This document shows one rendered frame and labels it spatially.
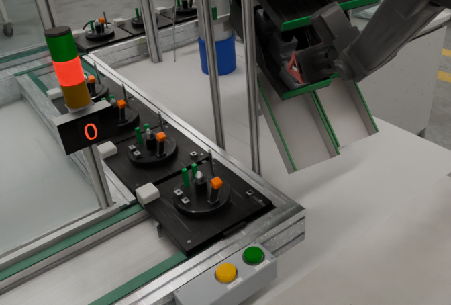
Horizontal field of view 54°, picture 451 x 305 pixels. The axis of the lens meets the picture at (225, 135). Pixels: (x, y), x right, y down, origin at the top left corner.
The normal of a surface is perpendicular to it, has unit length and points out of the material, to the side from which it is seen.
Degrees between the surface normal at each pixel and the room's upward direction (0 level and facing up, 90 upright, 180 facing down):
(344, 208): 0
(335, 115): 45
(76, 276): 0
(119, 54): 90
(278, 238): 90
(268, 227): 0
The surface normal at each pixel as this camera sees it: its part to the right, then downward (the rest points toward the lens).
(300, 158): 0.25, -0.27
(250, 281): 0.58, 0.40
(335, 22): 0.07, 0.18
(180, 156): -0.08, -0.84
